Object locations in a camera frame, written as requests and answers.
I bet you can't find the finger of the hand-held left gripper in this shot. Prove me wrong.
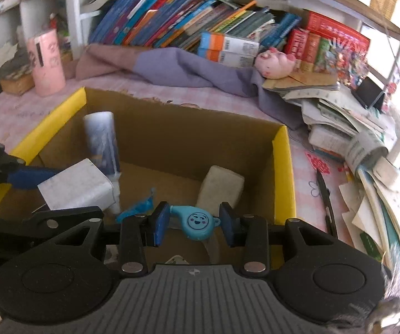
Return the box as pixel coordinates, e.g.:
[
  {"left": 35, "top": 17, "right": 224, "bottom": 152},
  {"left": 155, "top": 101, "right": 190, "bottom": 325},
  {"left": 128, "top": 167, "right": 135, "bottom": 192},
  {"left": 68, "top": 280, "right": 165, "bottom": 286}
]
[
  {"left": 0, "top": 141, "right": 62, "bottom": 191},
  {"left": 22, "top": 206, "right": 104, "bottom": 234}
]

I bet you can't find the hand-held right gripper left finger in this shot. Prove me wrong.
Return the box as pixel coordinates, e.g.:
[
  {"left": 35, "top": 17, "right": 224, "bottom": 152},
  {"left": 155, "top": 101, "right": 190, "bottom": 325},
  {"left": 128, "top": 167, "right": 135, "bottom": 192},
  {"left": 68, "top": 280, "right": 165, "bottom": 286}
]
[{"left": 52, "top": 201, "right": 170, "bottom": 275}]

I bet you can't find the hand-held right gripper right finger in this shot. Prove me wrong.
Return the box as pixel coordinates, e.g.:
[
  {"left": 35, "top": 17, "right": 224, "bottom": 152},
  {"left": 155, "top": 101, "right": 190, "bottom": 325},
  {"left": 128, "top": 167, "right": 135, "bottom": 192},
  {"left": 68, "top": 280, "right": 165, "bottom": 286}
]
[{"left": 219, "top": 202, "right": 338, "bottom": 275}]

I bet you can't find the blue plastic bag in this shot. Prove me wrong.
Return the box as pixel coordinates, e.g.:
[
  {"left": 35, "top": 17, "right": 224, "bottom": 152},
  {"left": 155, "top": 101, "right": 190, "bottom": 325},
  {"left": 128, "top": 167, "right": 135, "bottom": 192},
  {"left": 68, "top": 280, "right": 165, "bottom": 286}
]
[{"left": 116, "top": 187, "right": 157, "bottom": 224}]

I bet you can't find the blue smiley whistle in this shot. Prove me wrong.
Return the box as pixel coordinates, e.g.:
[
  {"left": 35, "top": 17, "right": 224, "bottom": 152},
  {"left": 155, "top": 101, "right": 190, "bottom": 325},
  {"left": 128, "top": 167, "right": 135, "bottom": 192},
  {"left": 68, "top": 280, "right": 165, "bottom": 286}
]
[{"left": 169, "top": 205, "right": 222, "bottom": 242}]

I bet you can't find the white charger plug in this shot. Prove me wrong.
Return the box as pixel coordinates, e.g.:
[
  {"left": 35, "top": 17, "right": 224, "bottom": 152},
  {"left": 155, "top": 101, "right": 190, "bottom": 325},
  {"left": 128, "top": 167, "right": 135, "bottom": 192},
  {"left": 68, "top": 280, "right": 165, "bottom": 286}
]
[{"left": 33, "top": 158, "right": 114, "bottom": 213}]

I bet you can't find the cream foam block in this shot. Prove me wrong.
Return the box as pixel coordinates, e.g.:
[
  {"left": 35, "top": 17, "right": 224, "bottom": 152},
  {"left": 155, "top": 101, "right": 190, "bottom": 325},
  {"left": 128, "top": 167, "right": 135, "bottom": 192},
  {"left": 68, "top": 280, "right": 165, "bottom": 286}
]
[{"left": 196, "top": 165, "right": 245, "bottom": 213}]

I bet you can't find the yellow cardboard box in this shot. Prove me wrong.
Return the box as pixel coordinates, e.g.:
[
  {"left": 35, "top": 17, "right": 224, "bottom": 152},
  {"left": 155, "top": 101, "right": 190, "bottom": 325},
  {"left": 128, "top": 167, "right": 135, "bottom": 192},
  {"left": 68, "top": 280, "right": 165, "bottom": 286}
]
[{"left": 0, "top": 87, "right": 297, "bottom": 272}]

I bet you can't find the white tube with blue print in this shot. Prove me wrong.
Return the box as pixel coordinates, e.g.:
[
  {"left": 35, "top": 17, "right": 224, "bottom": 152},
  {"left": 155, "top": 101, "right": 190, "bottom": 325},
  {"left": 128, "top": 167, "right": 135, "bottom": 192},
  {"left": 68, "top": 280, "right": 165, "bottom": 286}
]
[{"left": 82, "top": 111, "right": 122, "bottom": 213}]

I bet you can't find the wooden chessboard box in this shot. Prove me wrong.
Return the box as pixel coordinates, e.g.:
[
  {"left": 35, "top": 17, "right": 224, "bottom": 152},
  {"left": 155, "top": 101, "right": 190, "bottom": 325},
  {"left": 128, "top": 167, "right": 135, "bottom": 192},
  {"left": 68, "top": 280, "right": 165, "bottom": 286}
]
[{"left": 0, "top": 66, "right": 37, "bottom": 96}]

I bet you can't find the black pen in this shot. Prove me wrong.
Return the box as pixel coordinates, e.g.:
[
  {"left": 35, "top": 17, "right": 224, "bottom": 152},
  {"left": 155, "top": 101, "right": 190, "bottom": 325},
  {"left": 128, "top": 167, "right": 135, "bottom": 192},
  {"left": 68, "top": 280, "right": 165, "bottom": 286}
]
[{"left": 316, "top": 170, "right": 338, "bottom": 239}]

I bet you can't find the pink cylindrical humidifier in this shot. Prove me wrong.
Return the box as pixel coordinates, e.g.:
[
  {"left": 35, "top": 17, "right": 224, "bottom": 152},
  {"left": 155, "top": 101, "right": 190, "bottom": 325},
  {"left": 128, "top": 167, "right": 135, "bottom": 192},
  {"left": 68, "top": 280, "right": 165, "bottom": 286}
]
[{"left": 26, "top": 29, "right": 66, "bottom": 97}]

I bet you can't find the pile of papers and booklets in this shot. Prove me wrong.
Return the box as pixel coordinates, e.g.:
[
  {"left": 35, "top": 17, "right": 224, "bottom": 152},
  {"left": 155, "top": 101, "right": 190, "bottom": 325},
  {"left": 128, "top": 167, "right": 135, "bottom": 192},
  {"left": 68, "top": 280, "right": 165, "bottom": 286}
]
[{"left": 263, "top": 73, "right": 400, "bottom": 272}]

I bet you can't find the rolled printed paper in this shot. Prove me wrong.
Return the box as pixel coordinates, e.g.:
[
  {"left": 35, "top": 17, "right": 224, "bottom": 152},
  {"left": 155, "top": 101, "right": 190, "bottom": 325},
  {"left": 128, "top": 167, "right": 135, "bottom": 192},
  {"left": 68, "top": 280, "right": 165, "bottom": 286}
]
[{"left": 345, "top": 131, "right": 389, "bottom": 175}]

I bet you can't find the mauve and lavender cloth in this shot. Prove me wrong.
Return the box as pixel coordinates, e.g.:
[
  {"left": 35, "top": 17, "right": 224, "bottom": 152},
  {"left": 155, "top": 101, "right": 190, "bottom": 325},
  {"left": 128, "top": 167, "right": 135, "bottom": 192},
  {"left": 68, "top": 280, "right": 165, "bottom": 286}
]
[{"left": 75, "top": 43, "right": 307, "bottom": 131}]

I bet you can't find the orange and white carton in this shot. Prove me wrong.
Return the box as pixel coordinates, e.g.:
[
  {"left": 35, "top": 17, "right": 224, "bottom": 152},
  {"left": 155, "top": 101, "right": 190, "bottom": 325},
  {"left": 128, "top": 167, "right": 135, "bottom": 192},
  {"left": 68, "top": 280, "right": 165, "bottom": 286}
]
[
  {"left": 199, "top": 31, "right": 260, "bottom": 57},
  {"left": 196, "top": 49, "right": 257, "bottom": 69}
]

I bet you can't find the pink pig plush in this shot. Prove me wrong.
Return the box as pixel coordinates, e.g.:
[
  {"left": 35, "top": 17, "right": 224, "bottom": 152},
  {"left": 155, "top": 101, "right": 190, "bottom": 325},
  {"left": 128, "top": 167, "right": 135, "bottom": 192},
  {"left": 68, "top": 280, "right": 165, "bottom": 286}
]
[{"left": 254, "top": 46, "right": 298, "bottom": 79}]

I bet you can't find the white bookshelf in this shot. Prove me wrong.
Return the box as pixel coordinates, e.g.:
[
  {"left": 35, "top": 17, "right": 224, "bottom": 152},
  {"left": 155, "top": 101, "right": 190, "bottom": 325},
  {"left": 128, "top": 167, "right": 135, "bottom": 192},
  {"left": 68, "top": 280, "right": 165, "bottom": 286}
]
[{"left": 0, "top": 0, "right": 400, "bottom": 87}]

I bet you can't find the black phone stand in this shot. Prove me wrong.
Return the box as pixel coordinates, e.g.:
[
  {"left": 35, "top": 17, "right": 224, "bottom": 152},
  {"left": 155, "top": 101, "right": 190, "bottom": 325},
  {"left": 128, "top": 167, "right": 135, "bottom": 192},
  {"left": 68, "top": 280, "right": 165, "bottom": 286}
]
[{"left": 355, "top": 76, "right": 386, "bottom": 109}]

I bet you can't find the row of leaning colourful books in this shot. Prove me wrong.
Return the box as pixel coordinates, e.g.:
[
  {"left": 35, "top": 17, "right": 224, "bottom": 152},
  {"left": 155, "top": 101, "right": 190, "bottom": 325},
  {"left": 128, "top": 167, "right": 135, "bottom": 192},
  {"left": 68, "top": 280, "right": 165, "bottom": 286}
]
[{"left": 89, "top": 0, "right": 369, "bottom": 87}]

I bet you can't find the thick red book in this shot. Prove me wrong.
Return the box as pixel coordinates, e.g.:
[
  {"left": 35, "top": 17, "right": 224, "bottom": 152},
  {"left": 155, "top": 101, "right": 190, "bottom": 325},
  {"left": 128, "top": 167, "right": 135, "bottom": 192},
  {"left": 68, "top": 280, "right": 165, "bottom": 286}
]
[{"left": 304, "top": 10, "right": 371, "bottom": 54}]

